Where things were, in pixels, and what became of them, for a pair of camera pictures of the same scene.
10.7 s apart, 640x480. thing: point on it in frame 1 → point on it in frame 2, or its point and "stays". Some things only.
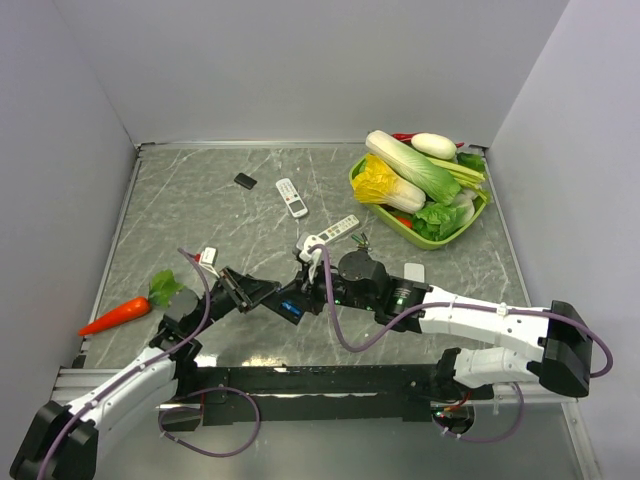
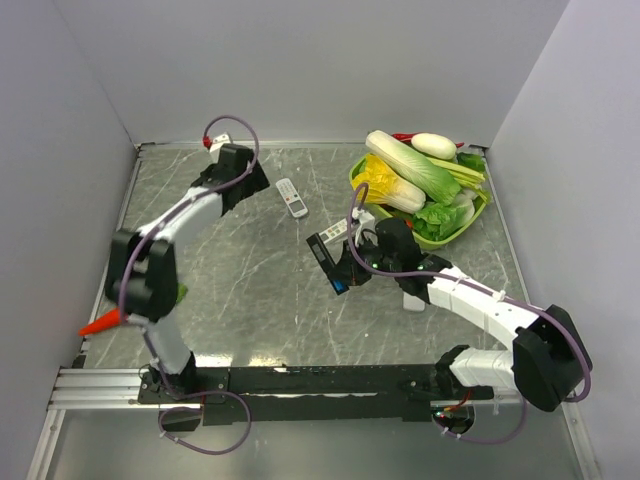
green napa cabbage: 415,167 stays
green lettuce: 436,222 stays
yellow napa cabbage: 374,182 stays
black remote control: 273,302 → 327,264
